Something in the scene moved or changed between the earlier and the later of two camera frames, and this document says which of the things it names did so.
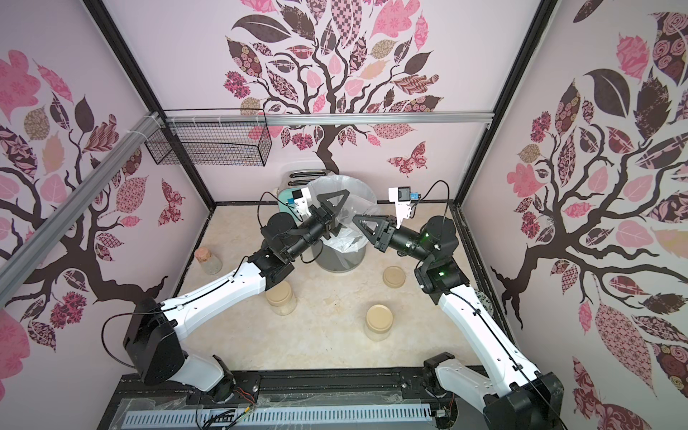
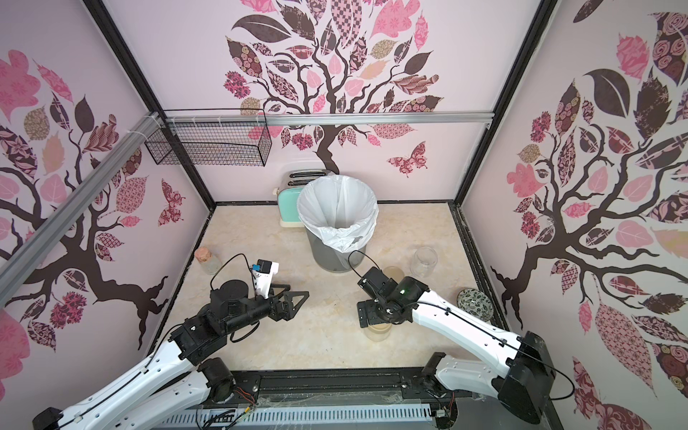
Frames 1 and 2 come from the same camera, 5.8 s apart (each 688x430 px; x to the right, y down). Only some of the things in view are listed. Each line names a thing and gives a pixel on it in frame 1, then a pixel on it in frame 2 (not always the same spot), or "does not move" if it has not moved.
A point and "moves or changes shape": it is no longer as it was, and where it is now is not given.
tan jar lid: (393, 277) does not move
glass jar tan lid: (356, 205) moves or changes shape
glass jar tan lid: (378, 322) does not move
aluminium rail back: (326, 119) does not move
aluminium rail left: (30, 254) does not move
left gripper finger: (324, 197) → (286, 288)
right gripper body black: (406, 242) → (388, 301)
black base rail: (404, 388) does not move
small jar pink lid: (211, 264) does not move
